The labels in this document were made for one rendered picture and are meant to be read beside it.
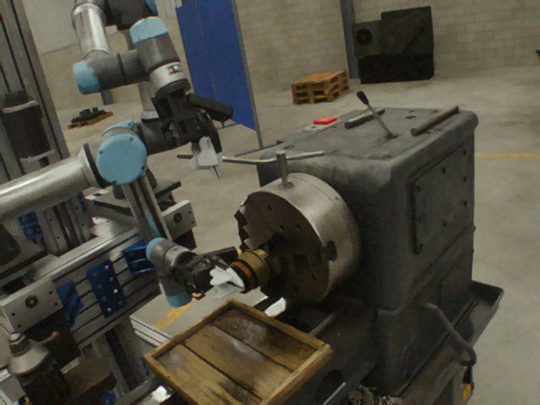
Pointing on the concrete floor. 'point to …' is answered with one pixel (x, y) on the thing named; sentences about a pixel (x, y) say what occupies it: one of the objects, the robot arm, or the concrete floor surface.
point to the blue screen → (218, 59)
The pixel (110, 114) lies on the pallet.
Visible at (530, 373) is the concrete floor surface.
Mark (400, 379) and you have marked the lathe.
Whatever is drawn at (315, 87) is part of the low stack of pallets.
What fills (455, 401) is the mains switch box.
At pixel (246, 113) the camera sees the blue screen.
